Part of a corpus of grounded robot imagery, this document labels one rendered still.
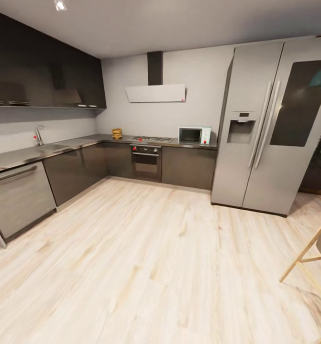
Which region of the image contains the popcorn bag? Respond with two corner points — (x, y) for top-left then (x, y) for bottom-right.
(112, 128), (122, 139)

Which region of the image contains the microwave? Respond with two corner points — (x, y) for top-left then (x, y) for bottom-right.
(178, 126), (210, 145)

